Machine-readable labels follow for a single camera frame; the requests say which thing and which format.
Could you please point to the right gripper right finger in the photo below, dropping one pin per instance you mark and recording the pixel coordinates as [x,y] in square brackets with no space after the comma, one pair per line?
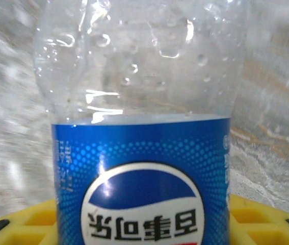
[261,224]

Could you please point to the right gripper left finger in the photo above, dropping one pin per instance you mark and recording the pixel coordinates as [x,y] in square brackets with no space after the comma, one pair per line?
[32,224]

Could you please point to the clear Pepsi label bottle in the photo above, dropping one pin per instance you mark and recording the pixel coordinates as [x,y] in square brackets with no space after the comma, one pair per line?
[141,153]

